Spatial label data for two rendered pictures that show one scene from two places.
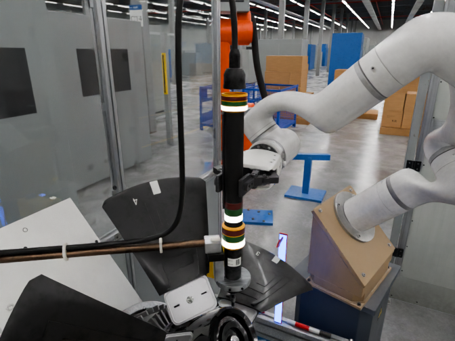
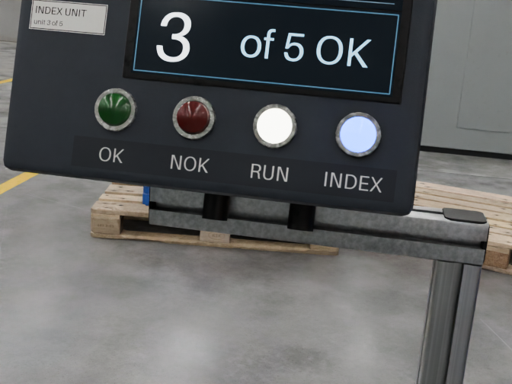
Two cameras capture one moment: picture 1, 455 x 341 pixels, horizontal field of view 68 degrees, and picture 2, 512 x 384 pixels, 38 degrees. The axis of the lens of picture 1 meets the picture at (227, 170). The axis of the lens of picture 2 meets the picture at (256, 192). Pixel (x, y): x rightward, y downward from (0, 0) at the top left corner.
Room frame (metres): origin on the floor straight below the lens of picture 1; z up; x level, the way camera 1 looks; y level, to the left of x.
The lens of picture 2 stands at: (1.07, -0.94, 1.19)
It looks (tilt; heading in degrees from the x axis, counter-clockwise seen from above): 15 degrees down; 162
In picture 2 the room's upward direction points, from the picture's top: 4 degrees clockwise
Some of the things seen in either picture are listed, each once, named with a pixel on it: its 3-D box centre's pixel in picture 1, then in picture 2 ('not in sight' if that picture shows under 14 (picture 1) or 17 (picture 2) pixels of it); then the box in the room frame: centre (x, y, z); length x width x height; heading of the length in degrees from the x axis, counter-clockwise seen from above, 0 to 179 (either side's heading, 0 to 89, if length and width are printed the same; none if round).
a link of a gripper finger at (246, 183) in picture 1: (253, 183); not in sight; (0.56, -0.05, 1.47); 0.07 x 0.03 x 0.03; 154
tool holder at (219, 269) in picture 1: (227, 260); not in sight; (0.55, 0.00, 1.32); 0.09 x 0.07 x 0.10; 99
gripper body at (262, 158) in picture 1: (255, 166); not in sight; (0.66, -0.06, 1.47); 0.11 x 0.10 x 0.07; 154
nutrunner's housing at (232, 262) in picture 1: (233, 185); not in sight; (0.56, -0.01, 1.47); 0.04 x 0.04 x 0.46
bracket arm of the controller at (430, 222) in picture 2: not in sight; (314, 219); (0.60, -0.74, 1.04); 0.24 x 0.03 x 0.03; 64
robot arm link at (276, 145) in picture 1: (266, 158); not in sight; (0.71, -0.09, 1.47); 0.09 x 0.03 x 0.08; 64
